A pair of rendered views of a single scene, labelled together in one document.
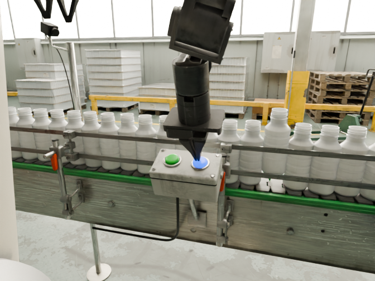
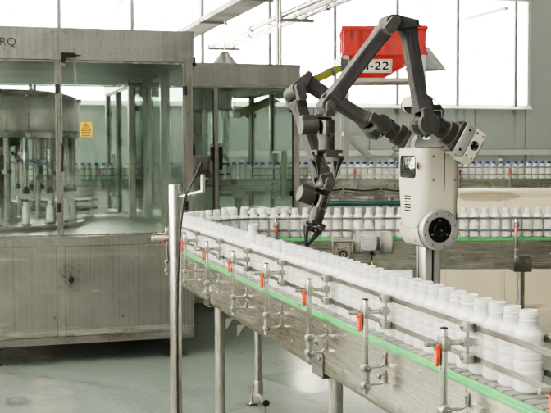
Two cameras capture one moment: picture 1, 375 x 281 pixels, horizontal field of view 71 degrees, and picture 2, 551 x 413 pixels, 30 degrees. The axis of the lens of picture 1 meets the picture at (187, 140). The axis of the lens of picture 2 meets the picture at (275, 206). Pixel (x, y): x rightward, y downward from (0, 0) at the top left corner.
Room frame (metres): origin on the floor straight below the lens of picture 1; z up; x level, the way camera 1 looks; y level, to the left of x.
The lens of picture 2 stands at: (2.66, 3.26, 1.48)
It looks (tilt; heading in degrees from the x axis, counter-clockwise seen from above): 3 degrees down; 238
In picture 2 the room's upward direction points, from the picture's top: straight up
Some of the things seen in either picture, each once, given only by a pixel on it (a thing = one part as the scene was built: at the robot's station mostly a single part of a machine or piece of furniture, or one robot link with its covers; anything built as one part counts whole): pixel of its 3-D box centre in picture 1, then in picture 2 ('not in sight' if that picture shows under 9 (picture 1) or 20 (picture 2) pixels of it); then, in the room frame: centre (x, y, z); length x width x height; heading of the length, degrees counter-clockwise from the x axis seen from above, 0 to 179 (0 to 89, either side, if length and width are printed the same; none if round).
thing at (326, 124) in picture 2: not in sight; (325, 127); (0.60, 0.27, 1.57); 0.07 x 0.06 x 0.07; 165
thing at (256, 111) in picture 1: (275, 108); not in sight; (6.17, -2.10, 0.16); 1.23 x 1.02 x 0.31; 163
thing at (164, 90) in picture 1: (166, 98); not in sight; (6.78, 0.56, 0.33); 1.25 x 1.03 x 0.66; 163
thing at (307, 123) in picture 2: not in sight; (316, 117); (0.63, 0.26, 1.60); 0.12 x 0.09 x 0.12; 165
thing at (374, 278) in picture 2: not in sight; (376, 298); (0.96, 1.04, 1.08); 0.06 x 0.06 x 0.17
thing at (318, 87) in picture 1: (336, 96); not in sight; (5.87, -3.35, 0.51); 1.26 x 1.08 x 1.02; 165
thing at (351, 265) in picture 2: not in sight; (353, 290); (0.91, 0.86, 1.08); 0.06 x 0.06 x 0.17
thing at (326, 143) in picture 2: not in sight; (326, 144); (0.59, 0.27, 1.51); 0.10 x 0.07 x 0.07; 165
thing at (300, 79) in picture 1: (294, 101); not in sight; (4.90, -2.02, 0.55); 0.40 x 0.34 x 1.10; 75
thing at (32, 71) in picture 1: (57, 84); not in sight; (7.73, 3.80, 0.59); 1.25 x 1.03 x 1.17; 165
